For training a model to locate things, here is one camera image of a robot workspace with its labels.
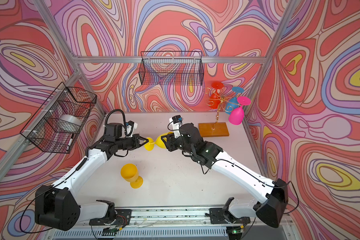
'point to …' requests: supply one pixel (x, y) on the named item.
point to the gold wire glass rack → (223, 100)
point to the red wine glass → (215, 99)
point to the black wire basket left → (41, 133)
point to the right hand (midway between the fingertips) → (166, 140)
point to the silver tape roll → (69, 123)
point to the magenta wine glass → (236, 117)
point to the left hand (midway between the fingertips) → (149, 140)
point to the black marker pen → (70, 142)
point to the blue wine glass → (233, 102)
